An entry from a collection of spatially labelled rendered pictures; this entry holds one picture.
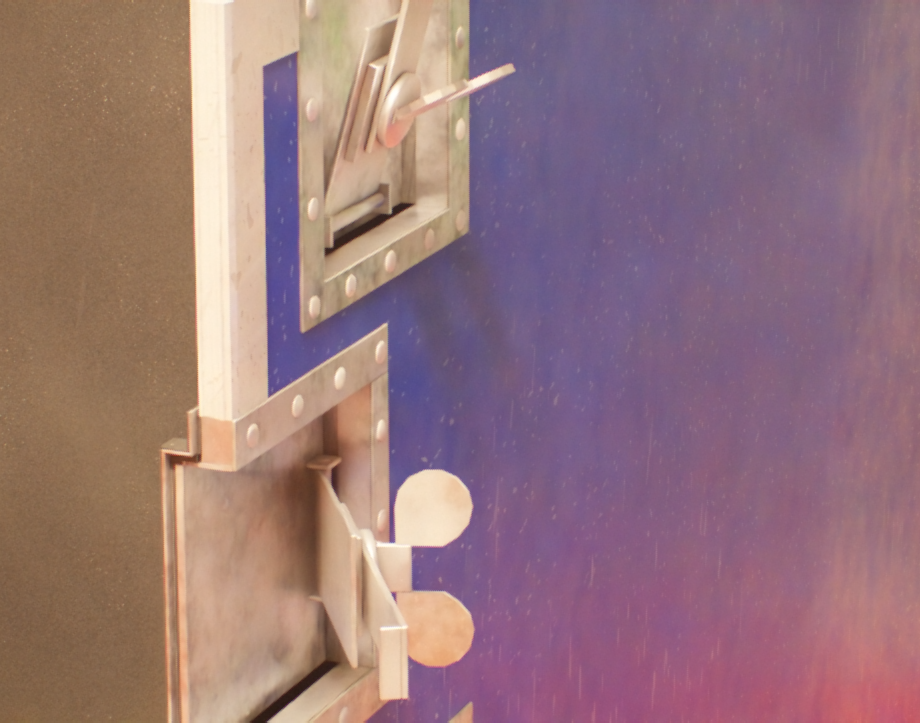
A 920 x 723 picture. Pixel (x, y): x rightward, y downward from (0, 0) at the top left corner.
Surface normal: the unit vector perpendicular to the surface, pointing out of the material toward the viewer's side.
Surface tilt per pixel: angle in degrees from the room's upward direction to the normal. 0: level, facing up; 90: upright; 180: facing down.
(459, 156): 90
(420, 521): 86
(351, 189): 105
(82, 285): 90
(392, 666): 90
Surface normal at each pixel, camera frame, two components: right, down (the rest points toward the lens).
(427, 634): -0.12, 0.22
